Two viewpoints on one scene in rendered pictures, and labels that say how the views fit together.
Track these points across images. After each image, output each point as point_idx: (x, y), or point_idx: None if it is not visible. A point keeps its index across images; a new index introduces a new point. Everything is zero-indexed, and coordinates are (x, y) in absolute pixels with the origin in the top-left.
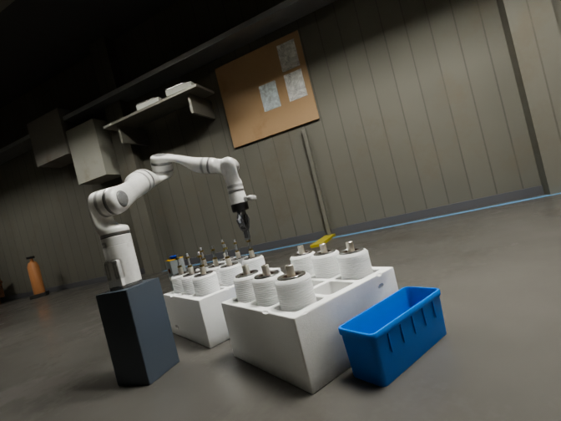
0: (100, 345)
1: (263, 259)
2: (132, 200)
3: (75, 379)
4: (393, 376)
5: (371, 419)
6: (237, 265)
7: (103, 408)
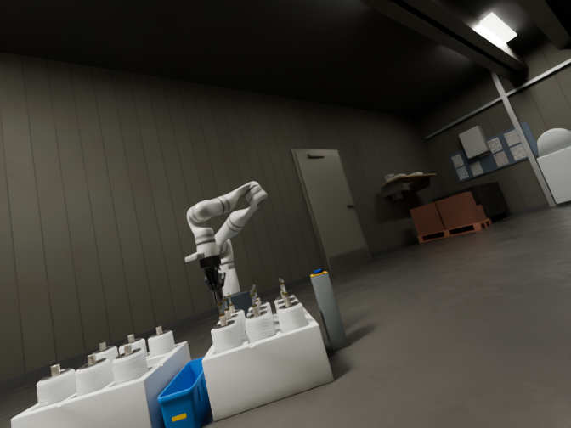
0: (356, 315)
1: (212, 335)
2: (217, 244)
3: None
4: None
5: None
6: (217, 323)
7: None
